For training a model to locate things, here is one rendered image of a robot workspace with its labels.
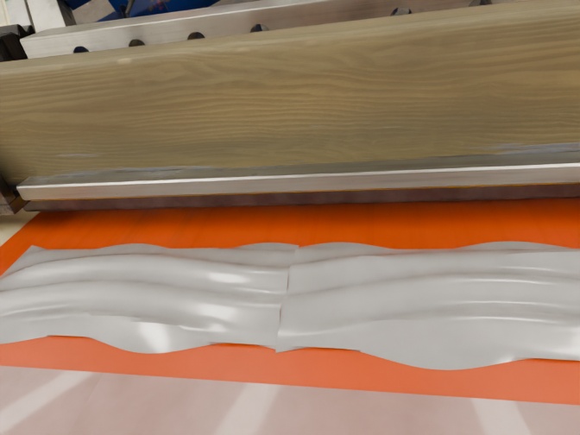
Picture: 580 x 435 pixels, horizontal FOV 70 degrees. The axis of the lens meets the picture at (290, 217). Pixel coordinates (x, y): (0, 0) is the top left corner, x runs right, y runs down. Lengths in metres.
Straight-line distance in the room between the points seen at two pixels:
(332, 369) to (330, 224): 0.10
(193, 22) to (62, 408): 0.37
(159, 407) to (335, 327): 0.08
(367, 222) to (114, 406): 0.16
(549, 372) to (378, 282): 0.07
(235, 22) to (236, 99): 0.24
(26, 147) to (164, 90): 0.10
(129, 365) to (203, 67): 0.14
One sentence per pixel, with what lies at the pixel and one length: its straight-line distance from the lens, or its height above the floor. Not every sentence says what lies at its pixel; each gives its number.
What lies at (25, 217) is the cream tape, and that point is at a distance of 0.36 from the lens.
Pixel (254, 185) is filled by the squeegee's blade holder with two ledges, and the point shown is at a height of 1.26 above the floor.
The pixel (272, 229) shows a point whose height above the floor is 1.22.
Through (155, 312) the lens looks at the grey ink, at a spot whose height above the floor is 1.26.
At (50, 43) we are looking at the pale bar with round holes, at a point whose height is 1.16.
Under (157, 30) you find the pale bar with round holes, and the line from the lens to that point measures 0.49.
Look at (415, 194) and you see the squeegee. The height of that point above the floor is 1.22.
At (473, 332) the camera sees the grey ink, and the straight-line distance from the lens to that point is 0.19.
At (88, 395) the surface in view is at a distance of 0.21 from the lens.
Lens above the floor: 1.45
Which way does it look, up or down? 65 degrees down
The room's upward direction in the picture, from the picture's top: 29 degrees counter-clockwise
